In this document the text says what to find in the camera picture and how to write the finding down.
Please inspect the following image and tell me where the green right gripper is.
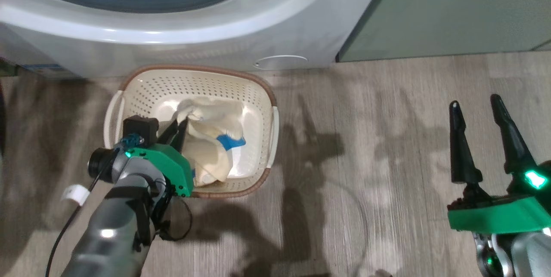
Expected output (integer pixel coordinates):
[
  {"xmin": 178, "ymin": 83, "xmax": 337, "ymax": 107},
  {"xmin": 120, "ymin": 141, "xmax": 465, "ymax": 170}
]
[{"xmin": 447, "ymin": 94, "xmax": 551, "ymax": 235}]

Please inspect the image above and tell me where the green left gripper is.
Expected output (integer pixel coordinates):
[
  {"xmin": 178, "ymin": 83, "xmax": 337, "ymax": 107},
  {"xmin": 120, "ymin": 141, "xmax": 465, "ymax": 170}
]
[{"xmin": 125, "ymin": 118, "xmax": 195, "ymax": 198}]

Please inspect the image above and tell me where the cream garment with blue cuffs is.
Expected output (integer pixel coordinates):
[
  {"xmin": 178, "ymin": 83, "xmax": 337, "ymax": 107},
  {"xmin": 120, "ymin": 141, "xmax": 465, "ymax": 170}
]
[{"xmin": 172, "ymin": 97, "xmax": 247, "ymax": 186}]

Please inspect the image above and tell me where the cream perforated laundry basket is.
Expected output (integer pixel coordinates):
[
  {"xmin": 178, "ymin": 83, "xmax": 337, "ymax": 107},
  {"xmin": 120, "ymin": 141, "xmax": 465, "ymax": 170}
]
[{"xmin": 103, "ymin": 65, "xmax": 280, "ymax": 198}]

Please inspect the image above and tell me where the white front-load washing machine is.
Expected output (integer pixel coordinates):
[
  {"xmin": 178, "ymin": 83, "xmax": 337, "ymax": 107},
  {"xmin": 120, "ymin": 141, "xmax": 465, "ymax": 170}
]
[{"xmin": 0, "ymin": 0, "xmax": 393, "ymax": 79}]

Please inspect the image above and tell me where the round drain filter cover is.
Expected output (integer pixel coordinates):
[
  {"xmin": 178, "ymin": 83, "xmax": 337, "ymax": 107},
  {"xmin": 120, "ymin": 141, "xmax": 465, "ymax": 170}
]
[{"xmin": 254, "ymin": 55, "xmax": 309, "ymax": 71}]

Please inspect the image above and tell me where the blue white energy label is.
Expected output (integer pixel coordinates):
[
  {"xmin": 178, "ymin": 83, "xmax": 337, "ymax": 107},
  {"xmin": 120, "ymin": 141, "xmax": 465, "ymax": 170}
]
[{"xmin": 19, "ymin": 64, "xmax": 69, "ymax": 75}]

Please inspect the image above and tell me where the pale green cabinet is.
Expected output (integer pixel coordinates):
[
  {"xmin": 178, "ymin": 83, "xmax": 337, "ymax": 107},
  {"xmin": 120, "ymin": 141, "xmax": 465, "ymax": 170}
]
[{"xmin": 336, "ymin": 0, "xmax": 551, "ymax": 63}]

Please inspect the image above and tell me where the teal cable connector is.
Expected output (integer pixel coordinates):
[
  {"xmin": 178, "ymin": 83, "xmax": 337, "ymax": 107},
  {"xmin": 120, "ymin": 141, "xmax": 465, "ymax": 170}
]
[{"xmin": 120, "ymin": 135, "xmax": 143, "ymax": 149}]

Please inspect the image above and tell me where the white cable tag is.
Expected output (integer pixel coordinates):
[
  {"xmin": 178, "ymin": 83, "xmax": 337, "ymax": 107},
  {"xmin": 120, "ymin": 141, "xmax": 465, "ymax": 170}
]
[{"xmin": 60, "ymin": 185, "xmax": 90, "ymax": 205}]

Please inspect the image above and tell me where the thin black camera cable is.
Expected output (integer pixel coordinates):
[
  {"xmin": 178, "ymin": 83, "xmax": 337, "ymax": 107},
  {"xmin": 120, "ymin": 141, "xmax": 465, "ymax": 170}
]
[{"xmin": 45, "ymin": 167, "xmax": 108, "ymax": 277}]

